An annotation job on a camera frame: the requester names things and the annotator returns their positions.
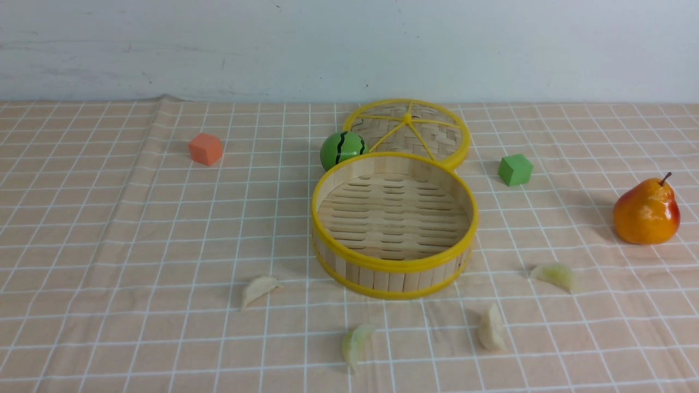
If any green foam cube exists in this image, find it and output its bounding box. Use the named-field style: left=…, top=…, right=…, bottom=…
left=497, top=154, right=534, bottom=187

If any orange yellow toy pear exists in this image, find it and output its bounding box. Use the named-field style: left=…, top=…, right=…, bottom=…
left=613, top=172, right=681, bottom=245

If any bamboo steamer lid yellow rim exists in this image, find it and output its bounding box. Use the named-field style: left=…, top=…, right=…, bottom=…
left=342, top=98, right=471, bottom=170

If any orange foam cube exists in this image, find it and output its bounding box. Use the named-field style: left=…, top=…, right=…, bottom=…
left=188, top=133, right=224, bottom=166

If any bamboo steamer tray yellow rim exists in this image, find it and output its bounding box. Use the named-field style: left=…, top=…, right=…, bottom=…
left=310, top=152, right=479, bottom=300

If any checkered peach tablecloth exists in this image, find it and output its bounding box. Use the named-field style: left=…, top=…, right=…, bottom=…
left=1, top=98, right=698, bottom=392

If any green dumpling front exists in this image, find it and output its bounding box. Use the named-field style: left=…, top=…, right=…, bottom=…
left=341, top=324, right=377, bottom=374

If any white dumpling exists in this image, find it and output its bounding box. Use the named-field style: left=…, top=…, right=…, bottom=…
left=240, top=275, right=282, bottom=310
left=477, top=303, right=507, bottom=351

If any green dumpling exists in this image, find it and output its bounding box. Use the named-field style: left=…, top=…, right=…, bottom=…
left=529, top=262, right=576, bottom=294
left=341, top=324, right=377, bottom=374

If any green watermelon toy ball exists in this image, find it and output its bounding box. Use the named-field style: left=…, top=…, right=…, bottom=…
left=320, top=131, right=369, bottom=171

